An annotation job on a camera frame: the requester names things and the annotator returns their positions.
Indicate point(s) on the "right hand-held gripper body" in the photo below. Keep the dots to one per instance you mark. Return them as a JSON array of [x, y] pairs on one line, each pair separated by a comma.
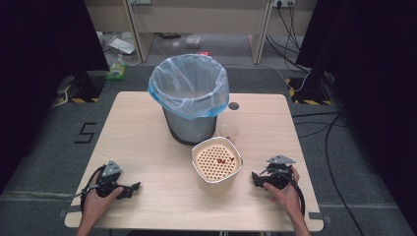
[[278, 173]]

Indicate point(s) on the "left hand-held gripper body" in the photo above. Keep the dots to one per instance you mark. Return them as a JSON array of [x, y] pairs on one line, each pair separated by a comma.
[[110, 183]]

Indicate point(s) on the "person's left hand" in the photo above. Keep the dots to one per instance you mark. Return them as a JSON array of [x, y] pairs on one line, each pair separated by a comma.
[[98, 203]]

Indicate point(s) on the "person's right hand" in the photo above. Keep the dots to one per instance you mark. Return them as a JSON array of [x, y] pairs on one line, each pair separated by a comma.
[[285, 196]]

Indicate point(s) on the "red food scraps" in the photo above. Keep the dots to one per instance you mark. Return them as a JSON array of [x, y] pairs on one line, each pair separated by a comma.
[[223, 160]]

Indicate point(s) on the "beige container with metal rim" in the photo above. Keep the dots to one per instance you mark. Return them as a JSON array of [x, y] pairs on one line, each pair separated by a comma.
[[216, 187]]

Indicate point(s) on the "beige perforated strainer insert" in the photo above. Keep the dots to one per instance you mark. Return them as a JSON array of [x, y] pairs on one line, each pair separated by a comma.
[[209, 164]]

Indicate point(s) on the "clear plastic cup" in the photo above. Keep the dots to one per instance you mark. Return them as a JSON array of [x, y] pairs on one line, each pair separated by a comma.
[[229, 131]]

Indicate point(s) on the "dark round table grommet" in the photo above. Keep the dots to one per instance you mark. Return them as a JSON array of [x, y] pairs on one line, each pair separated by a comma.
[[233, 106]]

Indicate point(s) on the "grey trash bin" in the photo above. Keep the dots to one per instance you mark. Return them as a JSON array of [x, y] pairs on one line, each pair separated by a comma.
[[191, 129]]

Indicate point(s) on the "black stand base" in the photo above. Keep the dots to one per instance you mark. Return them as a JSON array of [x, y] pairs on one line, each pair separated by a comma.
[[309, 93], [86, 86]]

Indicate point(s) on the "green wipes packet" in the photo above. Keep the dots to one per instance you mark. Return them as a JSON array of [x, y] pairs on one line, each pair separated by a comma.
[[116, 71]]

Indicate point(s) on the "blue plastic bin liner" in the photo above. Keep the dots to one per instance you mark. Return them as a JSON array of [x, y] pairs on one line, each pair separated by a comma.
[[188, 85]]

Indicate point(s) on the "small red object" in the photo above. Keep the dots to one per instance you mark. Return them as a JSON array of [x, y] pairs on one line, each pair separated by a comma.
[[204, 53]]

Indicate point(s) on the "black curtain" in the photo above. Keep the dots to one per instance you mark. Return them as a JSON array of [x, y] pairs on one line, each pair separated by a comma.
[[377, 82], [39, 65]]

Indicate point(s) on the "white paper sheet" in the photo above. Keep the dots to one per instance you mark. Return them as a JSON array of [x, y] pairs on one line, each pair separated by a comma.
[[122, 45]]

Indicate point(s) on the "clear plastic box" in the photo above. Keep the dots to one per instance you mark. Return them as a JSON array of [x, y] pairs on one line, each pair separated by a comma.
[[193, 40]]

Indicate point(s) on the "white wall socket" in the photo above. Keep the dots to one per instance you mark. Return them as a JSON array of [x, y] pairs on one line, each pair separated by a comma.
[[284, 3]]

